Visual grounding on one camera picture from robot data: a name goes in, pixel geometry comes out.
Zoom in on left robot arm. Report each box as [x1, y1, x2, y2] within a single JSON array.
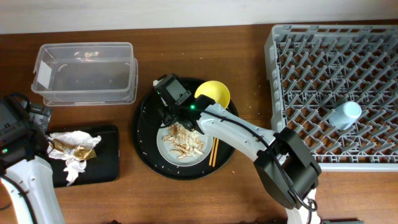
[[1, 93, 65, 223]]

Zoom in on wooden chopstick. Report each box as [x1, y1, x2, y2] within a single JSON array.
[[209, 138, 217, 167], [211, 138, 220, 167]]

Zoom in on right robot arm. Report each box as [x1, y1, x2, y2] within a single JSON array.
[[153, 74, 322, 223]]

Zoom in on blue plastic cup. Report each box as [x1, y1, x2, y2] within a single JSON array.
[[328, 101, 362, 130]]

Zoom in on round black serving tray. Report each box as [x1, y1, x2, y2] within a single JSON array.
[[131, 90, 235, 180]]

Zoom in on grey plate with food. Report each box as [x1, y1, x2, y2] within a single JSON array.
[[157, 128, 213, 167]]

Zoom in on white napkin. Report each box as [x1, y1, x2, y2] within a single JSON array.
[[47, 131, 101, 186]]

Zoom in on left wooden chopstick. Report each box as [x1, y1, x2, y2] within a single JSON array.
[[209, 138, 217, 167]]

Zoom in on right wooden chopstick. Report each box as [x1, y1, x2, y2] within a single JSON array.
[[211, 138, 220, 167]]

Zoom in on grey dishwasher rack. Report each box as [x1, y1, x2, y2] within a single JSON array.
[[264, 25, 397, 172]]

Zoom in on gold foil wrapper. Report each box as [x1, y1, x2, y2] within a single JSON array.
[[53, 139, 96, 161]]

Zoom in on food scraps on plate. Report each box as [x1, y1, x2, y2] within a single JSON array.
[[162, 123, 205, 160]]

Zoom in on clear plastic storage bin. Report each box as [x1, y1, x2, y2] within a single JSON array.
[[31, 42, 138, 106]]

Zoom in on yellow small bowl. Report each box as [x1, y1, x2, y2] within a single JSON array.
[[195, 80, 231, 108]]

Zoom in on black rectangular tray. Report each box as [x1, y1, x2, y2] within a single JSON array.
[[51, 125, 119, 185]]

